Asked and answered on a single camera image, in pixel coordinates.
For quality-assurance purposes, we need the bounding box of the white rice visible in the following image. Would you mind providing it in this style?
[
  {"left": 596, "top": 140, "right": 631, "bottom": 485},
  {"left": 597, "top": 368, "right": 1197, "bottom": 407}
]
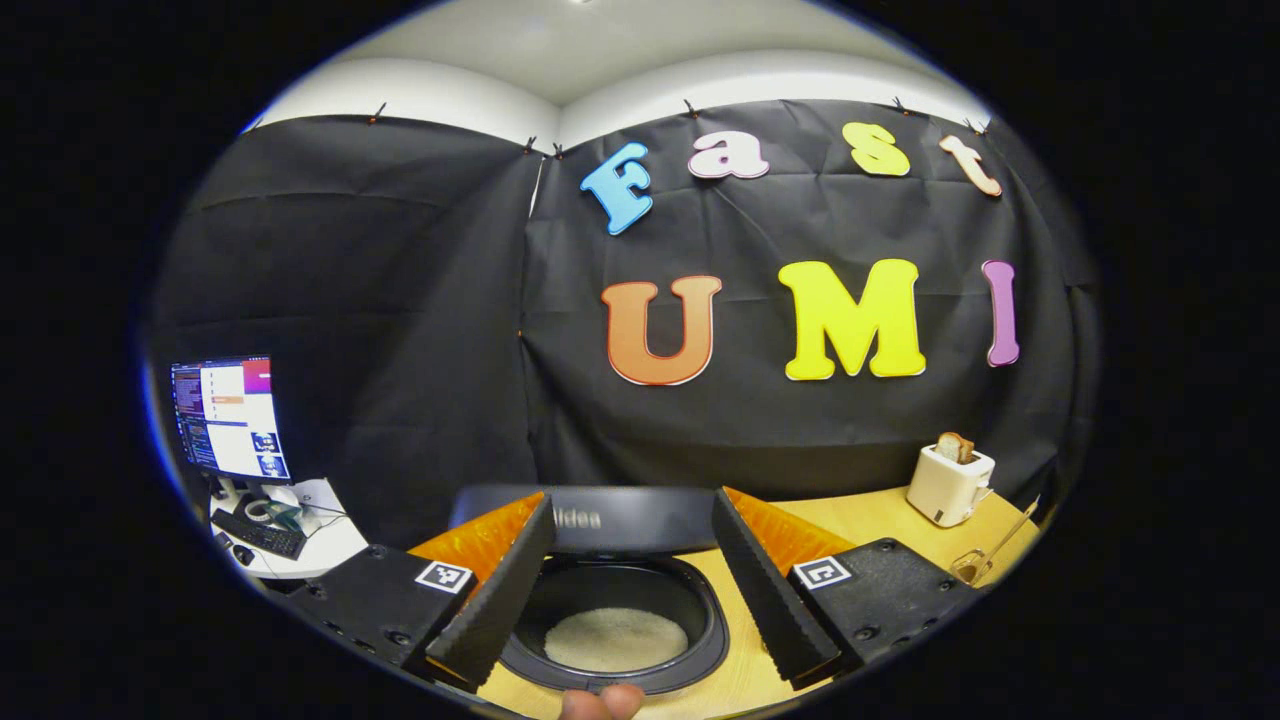
[{"left": 543, "top": 607, "right": 691, "bottom": 673}]

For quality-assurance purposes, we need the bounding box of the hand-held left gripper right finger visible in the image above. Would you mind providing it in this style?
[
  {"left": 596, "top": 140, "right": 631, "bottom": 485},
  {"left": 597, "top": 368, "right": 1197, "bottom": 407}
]
[{"left": 710, "top": 487, "right": 981, "bottom": 691}]

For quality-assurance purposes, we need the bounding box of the black keyboard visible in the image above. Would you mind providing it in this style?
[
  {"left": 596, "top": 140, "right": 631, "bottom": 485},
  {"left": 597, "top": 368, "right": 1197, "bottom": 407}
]
[{"left": 210, "top": 508, "right": 308, "bottom": 561}]

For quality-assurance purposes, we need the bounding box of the dark grey rice cooker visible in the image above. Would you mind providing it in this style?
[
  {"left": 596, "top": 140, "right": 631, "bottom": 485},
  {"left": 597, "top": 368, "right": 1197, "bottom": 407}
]
[{"left": 448, "top": 484, "right": 731, "bottom": 698}]

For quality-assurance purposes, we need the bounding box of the computer monitor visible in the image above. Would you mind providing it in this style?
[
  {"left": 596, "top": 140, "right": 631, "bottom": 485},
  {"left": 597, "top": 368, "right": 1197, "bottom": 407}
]
[{"left": 170, "top": 355, "right": 291, "bottom": 501}]

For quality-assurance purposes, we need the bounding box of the white side table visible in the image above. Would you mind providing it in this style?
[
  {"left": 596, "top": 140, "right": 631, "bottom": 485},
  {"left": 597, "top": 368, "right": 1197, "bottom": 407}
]
[{"left": 205, "top": 478, "right": 371, "bottom": 581}]

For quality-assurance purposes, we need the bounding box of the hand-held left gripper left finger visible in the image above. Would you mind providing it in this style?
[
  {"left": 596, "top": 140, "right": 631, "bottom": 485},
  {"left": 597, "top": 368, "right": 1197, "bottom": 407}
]
[{"left": 290, "top": 490, "right": 558, "bottom": 693}]

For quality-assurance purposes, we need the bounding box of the black backdrop cloth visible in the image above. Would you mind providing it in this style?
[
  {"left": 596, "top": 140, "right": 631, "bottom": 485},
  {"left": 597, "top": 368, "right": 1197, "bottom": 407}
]
[{"left": 145, "top": 98, "right": 1101, "bottom": 551}]

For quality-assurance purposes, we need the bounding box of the wooden spoon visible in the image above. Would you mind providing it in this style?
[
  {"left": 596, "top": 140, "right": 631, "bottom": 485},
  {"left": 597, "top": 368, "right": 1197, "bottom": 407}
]
[{"left": 965, "top": 500, "right": 1041, "bottom": 583}]

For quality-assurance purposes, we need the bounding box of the white toaster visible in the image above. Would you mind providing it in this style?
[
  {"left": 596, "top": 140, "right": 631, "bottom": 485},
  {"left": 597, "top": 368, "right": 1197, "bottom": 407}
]
[{"left": 906, "top": 443, "right": 997, "bottom": 528}]

